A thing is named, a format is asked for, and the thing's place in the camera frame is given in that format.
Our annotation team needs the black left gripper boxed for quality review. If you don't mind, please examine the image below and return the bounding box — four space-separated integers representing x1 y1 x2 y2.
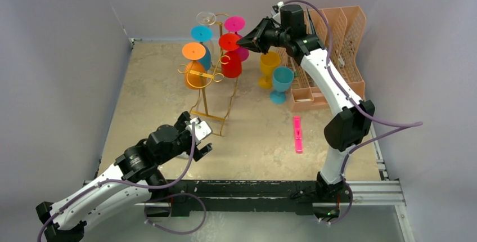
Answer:
157 112 212 165

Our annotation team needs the magenta wine glass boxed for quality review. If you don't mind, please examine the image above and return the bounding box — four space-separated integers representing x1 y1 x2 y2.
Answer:
224 16 249 62

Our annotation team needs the yellow wine glass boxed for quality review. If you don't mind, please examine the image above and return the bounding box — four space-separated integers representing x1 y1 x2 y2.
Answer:
258 51 281 89

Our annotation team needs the red wine glass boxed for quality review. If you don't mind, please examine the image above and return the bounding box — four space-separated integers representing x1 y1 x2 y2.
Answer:
218 33 242 78

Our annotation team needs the light blue wine glass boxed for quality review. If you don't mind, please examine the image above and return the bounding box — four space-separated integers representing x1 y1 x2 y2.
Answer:
269 66 294 104

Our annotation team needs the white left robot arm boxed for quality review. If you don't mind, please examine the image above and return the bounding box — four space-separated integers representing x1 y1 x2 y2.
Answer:
35 111 213 241

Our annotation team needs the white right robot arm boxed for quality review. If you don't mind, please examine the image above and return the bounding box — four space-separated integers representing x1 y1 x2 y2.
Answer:
237 0 375 201

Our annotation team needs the teal rear wine glass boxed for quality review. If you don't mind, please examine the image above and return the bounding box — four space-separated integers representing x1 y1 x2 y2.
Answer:
191 25 213 71

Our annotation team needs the clear wine glass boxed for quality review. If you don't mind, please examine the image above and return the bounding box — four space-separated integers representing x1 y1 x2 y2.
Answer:
196 12 217 26

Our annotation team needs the orange wine glass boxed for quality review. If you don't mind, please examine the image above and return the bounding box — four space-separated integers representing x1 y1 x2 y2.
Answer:
182 42 206 89

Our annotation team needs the peach plastic file organizer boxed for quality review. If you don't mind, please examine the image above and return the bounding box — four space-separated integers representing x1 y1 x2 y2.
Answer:
277 6 366 113

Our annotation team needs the pink highlighter marker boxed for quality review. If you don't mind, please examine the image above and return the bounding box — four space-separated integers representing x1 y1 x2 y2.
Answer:
293 116 303 154

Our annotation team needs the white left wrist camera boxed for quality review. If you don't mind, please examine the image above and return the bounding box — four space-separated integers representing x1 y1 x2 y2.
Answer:
186 117 213 145

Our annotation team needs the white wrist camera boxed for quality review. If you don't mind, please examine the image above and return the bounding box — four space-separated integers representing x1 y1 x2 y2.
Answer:
271 1 284 21
186 117 213 145

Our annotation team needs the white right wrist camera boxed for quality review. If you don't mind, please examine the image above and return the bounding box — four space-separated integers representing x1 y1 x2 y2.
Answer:
271 1 284 21

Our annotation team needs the gold wire glass rack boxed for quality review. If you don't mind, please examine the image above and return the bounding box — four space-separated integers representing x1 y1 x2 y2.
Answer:
177 12 239 137

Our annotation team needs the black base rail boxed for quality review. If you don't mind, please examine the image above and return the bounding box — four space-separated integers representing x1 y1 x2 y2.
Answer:
152 180 352 218

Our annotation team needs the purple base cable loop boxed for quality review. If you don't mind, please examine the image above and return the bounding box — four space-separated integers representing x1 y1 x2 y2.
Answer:
143 194 208 235

